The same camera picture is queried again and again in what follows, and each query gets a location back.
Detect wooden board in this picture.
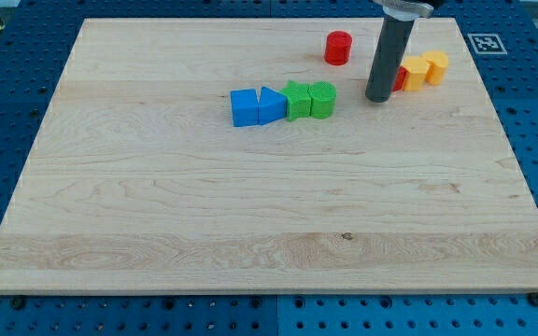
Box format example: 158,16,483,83
0,18,538,296

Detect red star block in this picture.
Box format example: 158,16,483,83
392,66,407,91

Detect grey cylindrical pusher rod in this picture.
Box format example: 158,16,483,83
365,15,414,103

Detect yellow hexagon block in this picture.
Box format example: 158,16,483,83
402,56,431,91

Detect red cylinder block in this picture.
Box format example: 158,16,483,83
324,31,353,65

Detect blue triangle block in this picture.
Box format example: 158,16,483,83
258,87,288,125

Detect green star block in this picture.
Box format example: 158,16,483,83
279,80,312,121

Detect white fiducial marker tag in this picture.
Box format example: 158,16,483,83
467,33,507,55

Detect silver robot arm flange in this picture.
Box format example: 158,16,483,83
374,0,434,21

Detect yellow cylinder block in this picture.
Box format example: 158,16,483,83
421,50,449,86

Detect green cylinder block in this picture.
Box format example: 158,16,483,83
308,81,337,119

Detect blue cube block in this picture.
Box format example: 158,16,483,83
230,89,259,127

